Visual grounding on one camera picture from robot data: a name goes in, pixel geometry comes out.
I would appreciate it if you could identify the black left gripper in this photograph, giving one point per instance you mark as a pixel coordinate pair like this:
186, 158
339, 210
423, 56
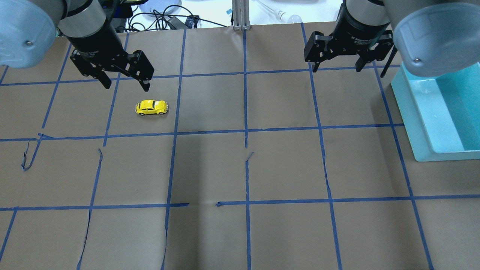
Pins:
98, 42

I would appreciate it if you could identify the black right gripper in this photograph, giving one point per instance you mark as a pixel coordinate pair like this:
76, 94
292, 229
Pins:
360, 27

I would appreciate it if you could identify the yellow beetle toy car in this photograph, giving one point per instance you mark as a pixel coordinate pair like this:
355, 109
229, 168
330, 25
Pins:
148, 107

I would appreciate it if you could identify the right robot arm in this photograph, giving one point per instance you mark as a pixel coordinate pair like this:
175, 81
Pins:
433, 37

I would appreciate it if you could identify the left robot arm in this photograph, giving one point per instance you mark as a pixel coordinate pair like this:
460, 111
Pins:
29, 28

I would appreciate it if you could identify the clear light bulb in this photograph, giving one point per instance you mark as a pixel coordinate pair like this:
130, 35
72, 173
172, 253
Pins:
286, 17

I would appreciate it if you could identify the black power adapter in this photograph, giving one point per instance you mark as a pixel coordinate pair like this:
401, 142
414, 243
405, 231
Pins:
190, 22

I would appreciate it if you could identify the teal plastic bin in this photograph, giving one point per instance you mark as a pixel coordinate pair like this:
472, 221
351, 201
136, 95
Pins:
441, 114

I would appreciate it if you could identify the aluminium frame post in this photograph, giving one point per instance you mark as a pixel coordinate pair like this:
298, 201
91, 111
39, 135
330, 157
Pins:
241, 15

